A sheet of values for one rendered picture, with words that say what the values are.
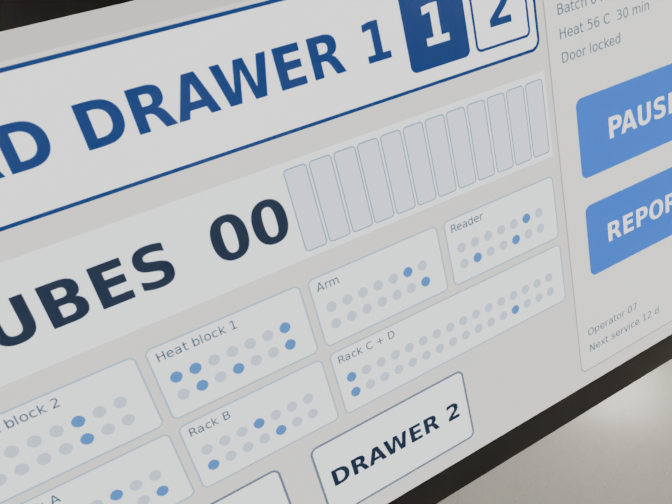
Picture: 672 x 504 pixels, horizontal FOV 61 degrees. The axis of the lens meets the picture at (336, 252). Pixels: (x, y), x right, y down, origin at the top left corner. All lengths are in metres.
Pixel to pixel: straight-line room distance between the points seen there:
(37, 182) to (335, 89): 0.12
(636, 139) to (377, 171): 0.17
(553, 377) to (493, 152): 0.15
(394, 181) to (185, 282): 0.10
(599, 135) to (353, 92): 0.15
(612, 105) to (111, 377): 0.28
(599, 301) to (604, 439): 1.17
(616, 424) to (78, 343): 1.42
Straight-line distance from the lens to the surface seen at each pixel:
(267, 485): 0.30
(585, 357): 0.39
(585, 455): 1.51
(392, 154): 0.27
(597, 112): 0.35
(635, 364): 0.43
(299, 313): 0.26
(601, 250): 0.37
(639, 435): 1.59
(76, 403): 0.26
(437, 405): 0.33
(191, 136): 0.23
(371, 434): 0.31
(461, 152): 0.29
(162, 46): 0.23
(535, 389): 0.37
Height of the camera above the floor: 1.31
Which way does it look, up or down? 58 degrees down
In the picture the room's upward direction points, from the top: 9 degrees clockwise
